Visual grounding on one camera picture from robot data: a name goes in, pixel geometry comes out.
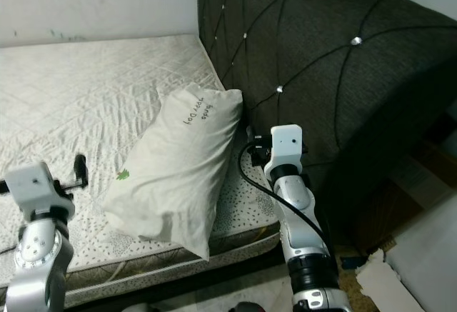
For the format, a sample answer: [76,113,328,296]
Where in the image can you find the white pillow with tree print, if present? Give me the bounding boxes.
[102,84,245,261]

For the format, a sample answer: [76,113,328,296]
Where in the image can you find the white quilted mattress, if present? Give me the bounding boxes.
[0,35,281,309]

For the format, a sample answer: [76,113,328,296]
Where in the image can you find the dark tufted headboard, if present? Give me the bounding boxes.
[196,0,457,248]

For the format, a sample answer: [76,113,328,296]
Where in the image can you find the white board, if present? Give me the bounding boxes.
[357,196,457,312]

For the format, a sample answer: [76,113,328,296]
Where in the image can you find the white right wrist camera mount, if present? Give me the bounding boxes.
[268,124,304,177]

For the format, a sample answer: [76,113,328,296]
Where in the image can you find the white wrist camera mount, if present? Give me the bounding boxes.
[4,161,76,220]
[268,124,304,177]

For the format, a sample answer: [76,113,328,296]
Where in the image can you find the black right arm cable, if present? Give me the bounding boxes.
[237,144,336,252]

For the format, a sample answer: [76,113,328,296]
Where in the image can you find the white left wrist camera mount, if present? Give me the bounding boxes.
[4,161,76,220]

